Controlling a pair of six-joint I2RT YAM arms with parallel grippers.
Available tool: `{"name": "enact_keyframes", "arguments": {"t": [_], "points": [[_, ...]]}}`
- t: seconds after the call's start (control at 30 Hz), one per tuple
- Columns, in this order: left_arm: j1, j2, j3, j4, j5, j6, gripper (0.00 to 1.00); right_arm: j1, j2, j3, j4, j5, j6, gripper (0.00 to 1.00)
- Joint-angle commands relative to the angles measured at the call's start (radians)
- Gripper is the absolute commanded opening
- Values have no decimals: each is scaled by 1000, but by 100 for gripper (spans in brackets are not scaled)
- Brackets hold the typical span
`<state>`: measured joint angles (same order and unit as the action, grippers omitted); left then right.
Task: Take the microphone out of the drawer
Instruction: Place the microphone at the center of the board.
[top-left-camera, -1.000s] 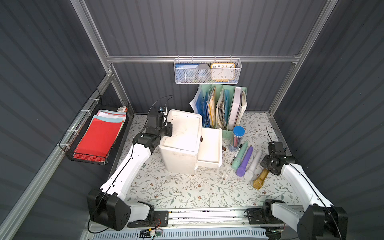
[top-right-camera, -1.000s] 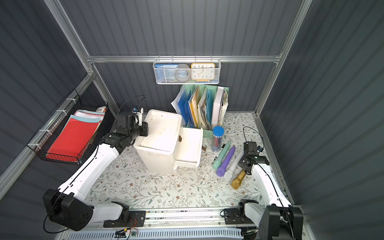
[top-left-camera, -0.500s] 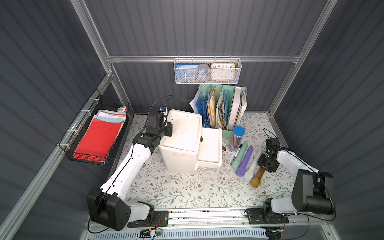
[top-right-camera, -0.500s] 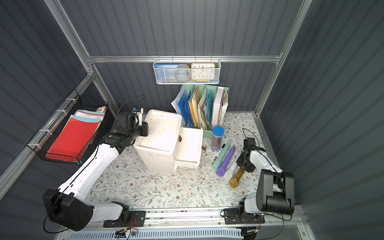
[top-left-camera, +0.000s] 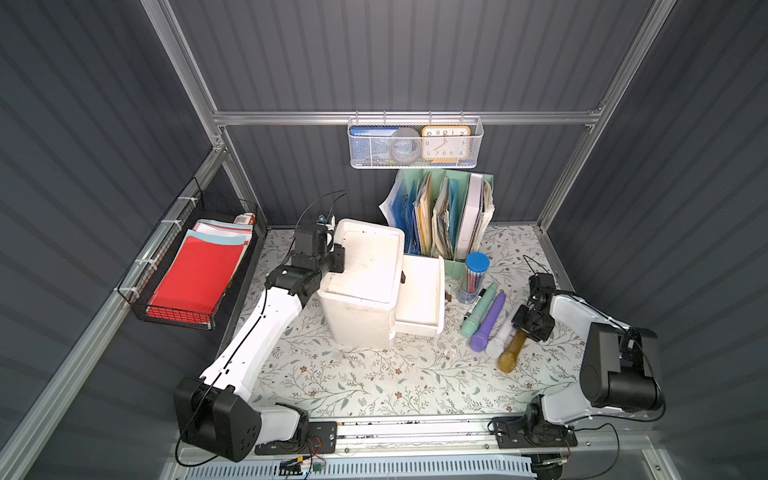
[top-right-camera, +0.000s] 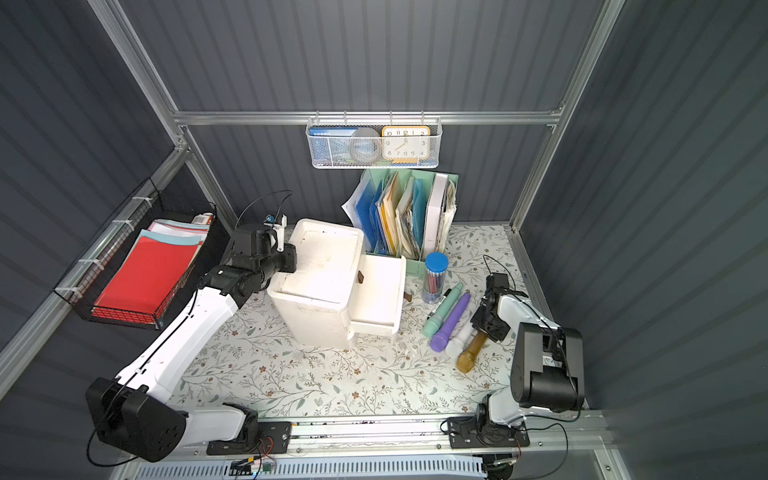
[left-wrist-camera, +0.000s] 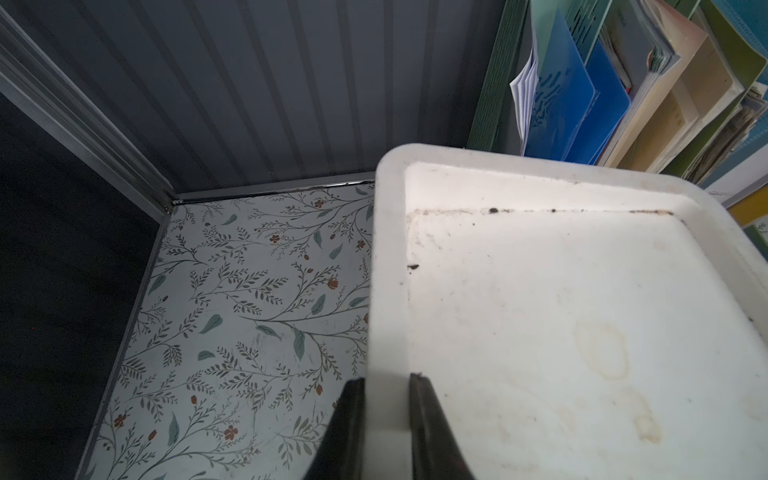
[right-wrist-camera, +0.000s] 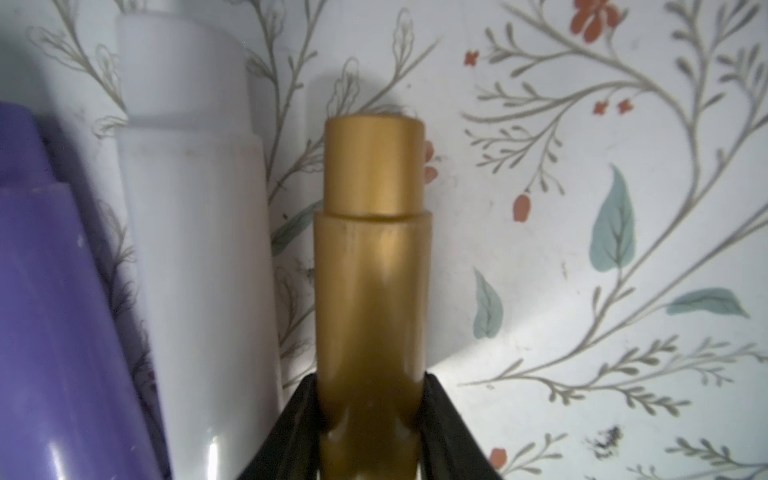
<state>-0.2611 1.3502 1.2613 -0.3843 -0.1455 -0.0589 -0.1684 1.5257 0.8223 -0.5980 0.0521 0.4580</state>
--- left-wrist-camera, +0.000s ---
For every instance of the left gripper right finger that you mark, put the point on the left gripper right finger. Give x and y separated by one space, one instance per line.
435 452

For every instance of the white drawer cabinet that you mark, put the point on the white drawer cabinet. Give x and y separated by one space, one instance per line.
576 322

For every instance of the green file organizer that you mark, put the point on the green file organizer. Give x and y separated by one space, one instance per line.
662 87

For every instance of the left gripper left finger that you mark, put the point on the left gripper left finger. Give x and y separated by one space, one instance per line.
339 455

